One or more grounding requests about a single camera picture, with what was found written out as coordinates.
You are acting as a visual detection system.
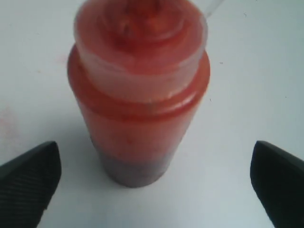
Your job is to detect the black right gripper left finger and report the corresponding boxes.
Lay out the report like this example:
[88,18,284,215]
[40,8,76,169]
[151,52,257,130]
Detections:
[0,141,62,228]

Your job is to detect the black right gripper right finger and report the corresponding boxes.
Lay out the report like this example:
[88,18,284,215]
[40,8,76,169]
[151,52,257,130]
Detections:
[250,141,304,228]

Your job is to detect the red ketchup squeeze bottle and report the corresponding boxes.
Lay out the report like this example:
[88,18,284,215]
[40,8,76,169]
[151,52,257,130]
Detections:
[67,0,221,188]

